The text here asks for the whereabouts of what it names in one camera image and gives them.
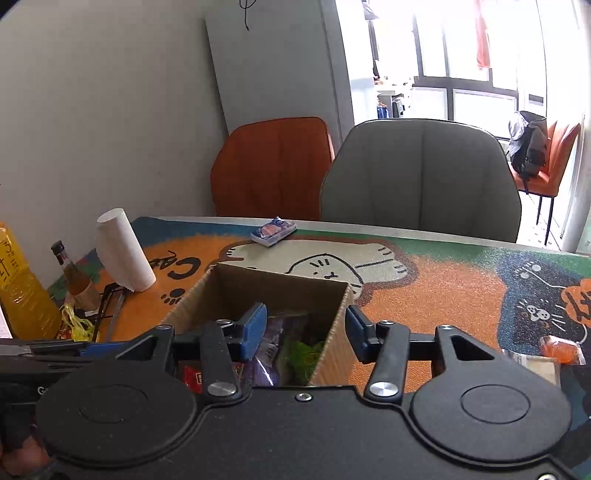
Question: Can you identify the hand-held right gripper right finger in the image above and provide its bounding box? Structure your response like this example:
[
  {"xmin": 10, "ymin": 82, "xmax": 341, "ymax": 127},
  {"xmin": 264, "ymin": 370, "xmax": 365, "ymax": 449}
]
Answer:
[{"xmin": 345, "ymin": 305, "xmax": 509, "ymax": 404}]

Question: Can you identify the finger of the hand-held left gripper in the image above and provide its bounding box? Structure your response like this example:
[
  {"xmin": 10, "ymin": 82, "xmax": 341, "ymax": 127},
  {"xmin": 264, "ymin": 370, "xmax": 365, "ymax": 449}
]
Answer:
[{"xmin": 0, "ymin": 338, "xmax": 134, "ymax": 361}]

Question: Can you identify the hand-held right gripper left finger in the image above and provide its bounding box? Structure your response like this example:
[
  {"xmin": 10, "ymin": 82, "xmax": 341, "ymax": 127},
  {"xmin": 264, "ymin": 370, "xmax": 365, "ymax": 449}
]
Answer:
[{"xmin": 113, "ymin": 302, "xmax": 269, "ymax": 400}]

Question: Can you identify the purple snack packet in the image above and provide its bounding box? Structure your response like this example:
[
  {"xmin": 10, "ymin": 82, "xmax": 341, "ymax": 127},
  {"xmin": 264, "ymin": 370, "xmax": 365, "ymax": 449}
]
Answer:
[{"xmin": 253, "ymin": 311, "xmax": 310, "ymax": 387}]

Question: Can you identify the brown cardboard box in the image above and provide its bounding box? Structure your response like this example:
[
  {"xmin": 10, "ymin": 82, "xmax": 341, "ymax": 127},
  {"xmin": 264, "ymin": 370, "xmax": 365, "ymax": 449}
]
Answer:
[{"xmin": 159, "ymin": 263, "xmax": 352, "ymax": 388}]

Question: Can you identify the person's left hand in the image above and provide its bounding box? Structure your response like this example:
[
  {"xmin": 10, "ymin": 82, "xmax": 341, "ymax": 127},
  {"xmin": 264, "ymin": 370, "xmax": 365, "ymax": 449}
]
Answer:
[{"xmin": 0, "ymin": 429, "xmax": 52, "ymax": 479}]

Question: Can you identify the yellow snack packet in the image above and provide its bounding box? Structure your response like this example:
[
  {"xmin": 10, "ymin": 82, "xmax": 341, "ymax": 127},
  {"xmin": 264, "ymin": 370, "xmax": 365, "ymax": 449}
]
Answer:
[{"xmin": 60, "ymin": 302, "xmax": 95, "ymax": 342}]

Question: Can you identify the green snack packet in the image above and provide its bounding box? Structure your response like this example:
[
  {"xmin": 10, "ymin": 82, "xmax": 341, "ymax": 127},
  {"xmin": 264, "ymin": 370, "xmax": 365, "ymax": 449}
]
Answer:
[{"xmin": 286, "ymin": 339, "xmax": 326, "ymax": 386}]

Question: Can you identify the large yellow drink bottle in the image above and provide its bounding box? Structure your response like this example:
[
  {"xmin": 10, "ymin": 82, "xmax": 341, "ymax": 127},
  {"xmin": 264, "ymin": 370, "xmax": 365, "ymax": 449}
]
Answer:
[{"xmin": 0, "ymin": 222, "xmax": 61, "ymax": 340}]

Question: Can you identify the glass bottle brown liquid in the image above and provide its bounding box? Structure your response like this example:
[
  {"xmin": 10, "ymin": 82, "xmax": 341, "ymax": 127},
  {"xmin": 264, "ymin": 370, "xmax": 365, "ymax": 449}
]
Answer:
[{"xmin": 51, "ymin": 241, "xmax": 101, "ymax": 312}]

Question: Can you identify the red snack packet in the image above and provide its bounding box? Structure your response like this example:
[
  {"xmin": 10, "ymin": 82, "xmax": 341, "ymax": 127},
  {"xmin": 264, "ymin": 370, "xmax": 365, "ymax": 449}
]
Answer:
[{"xmin": 178, "ymin": 362, "xmax": 245, "ymax": 393}]

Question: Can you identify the blue pink tissue pack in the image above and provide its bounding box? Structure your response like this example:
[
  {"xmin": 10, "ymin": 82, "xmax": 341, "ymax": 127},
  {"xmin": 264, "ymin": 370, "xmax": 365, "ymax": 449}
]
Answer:
[{"xmin": 250, "ymin": 216, "xmax": 297, "ymax": 247}]

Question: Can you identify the white paper towel roll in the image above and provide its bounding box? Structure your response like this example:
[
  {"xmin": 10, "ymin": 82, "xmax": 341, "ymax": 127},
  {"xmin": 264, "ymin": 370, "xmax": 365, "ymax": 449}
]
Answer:
[{"xmin": 96, "ymin": 208, "xmax": 157, "ymax": 293}]

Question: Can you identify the grey chair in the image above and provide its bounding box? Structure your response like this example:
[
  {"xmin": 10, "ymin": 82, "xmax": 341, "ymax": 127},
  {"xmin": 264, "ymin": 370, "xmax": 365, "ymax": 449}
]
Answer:
[{"xmin": 320, "ymin": 119, "xmax": 522, "ymax": 244}]

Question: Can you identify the clear brown snack packet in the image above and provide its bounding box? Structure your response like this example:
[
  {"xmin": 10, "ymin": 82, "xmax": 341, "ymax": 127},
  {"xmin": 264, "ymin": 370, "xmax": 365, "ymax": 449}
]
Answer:
[{"xmin": 501, "ymin": 348, "xmax": 561, "ymax": 386}]

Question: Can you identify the orange jelly packet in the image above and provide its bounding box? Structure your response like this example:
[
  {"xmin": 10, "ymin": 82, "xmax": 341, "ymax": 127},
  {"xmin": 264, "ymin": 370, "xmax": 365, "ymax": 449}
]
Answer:
[{"xmin": 539, "ymin": 336, "xmax": 583, "ymax": 366}]

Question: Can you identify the grey black backpack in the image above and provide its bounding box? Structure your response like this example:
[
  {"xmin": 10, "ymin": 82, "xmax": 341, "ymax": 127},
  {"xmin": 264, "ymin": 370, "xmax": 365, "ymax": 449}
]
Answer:
[{"xmin": 507, "ymin": 111, "xmax": 549, "ymax": 178}]

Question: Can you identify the white board panel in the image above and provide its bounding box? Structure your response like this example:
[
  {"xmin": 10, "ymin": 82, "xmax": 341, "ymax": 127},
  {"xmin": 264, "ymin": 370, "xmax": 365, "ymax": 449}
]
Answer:
[{"xmin": 205, "ymin": 0, "xmax": 356, "ymax": 137}]

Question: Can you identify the orange chair with backpack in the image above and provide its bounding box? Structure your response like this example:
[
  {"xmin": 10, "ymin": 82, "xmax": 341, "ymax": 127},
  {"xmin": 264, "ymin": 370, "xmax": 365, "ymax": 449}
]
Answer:
[{"xmin": 517, "ymin": 121, "xmax": 581, "ymax": 245}]

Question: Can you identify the orange hanging garment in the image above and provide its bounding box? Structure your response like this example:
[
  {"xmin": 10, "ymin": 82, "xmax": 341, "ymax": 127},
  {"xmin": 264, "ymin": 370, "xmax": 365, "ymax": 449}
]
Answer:
[{"xmin": 475, "ymin": 0, "xmax": 492, "ymax": 69}]

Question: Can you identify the black wire rack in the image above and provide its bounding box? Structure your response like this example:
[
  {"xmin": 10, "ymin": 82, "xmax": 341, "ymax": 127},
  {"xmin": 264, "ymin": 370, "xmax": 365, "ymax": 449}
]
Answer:
[{"xmin": 90, "ymin": 281, "xmax": 130, "ymax": 342}]

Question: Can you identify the black window frame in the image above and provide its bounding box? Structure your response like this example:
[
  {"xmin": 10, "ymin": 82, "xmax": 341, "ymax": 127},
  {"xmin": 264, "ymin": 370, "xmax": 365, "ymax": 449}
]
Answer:
[{"xmin": 413, "ymin": 74, "xmax": 546, "ymax": 125}]

